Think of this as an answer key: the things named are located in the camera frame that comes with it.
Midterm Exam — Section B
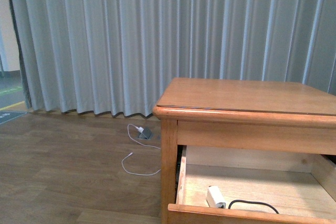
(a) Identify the white charger adapter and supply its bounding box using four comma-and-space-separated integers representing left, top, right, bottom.
206, 186, 226, 209

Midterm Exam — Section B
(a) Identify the black charger cable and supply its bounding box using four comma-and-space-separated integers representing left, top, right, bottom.
227, 199, 280, 215

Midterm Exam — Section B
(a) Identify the wooden drawer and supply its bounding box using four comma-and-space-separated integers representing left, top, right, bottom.
167, 146, 335, 223

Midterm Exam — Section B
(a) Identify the open metal floor socket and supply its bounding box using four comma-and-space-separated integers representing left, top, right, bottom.
138, 127, 153, 140

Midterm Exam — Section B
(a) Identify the white plug on floor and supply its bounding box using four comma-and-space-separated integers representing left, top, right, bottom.
135, 126, 144, 133

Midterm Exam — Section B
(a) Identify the grey pleated curtain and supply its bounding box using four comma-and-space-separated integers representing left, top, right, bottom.
12, 0, 335, 115

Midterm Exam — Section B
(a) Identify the wooden nightstand cabinet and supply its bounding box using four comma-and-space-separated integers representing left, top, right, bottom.
153, 78, 335, 223

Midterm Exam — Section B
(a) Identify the grey floor sign mat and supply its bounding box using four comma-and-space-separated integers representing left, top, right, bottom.
0, 111, 27, 124

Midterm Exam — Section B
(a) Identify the white floor cable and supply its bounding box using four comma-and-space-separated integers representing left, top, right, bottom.
121, 123, 162, 176

